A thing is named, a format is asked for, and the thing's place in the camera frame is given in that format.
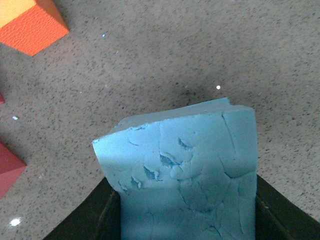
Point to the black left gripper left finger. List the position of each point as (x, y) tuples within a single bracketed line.
[(98, 217)]

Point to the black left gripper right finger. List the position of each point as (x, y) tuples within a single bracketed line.
[(279, 219)]

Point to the orange foam cube left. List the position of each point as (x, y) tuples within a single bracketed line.
[(30, 26)]

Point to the red foam cube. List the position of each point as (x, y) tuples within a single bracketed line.
[(2, 100), (11, 167)]

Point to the red foam cube front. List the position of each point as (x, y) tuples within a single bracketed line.
[(11, 167)]

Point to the red foam cube back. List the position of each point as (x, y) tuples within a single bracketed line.
[(2, 100)]

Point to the light blue foam cube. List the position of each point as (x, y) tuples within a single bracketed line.
[(184, 174)]

